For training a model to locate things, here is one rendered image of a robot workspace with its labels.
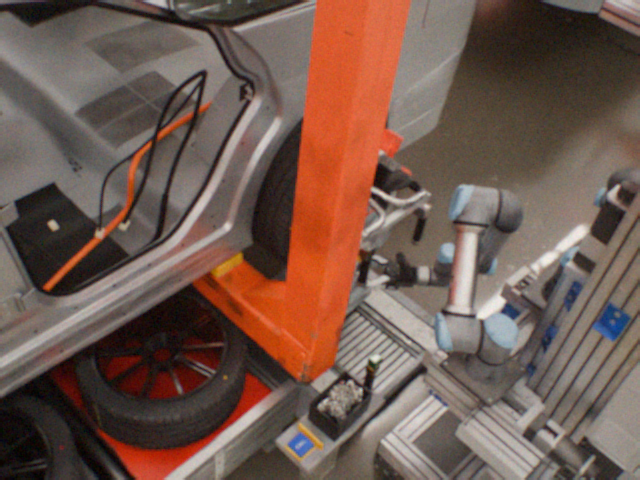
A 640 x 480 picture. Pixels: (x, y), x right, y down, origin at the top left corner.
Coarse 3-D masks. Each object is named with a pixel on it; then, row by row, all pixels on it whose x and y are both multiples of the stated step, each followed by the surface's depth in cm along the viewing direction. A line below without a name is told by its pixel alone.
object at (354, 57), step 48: (336, 0) 159; (384, 0) 156; (336, 48) 167; (384, 48) 168; (336, 96) 175; (384, 96) 181; (336, 144) 184; (336, 192) 194; (336, 240) 209; (288, 288) 237; (336, 288) 230; (288, 336) 253; (336, 336) 256
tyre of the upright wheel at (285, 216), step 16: (288, 144) 263; (288, 160) 261; (272, 176) 264; (288, 176) 260; (272, 192) 263; (288, 192) 259; (256, 208) 270; (272, 208) 264; (288, 208) 260; (256, 224) 275; (272, 224) 267; (288, 224) 264; (256, 240) 286; (272, 240) 272; (288, 240) 271; (288, 256) 279
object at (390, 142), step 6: (384, 132) 273; (390, 132) 271; (384, 138) 273; (390, 138) 271; (396, 138) 270; (402, 138) 275; (384, 144) 273; (390, 144) 271; (396, 144) 273; (384, 150) 273; (390, 150) 272; (396, 150) 276; (390, 156) 275
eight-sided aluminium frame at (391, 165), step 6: (378, 156) 268; (384, 156) 271; (384, 162) 275; (390, 162) 279; (396, 162) 283; (390, 168) 282; (396, 168) 286; (384, 174) 293; (390, 174) 295; (384, 180) 295; (378, 198) 303; (378, 204) 304; (384, 204) 303; (390, 204) 302; (384, 210) 303; (390, 210) 305
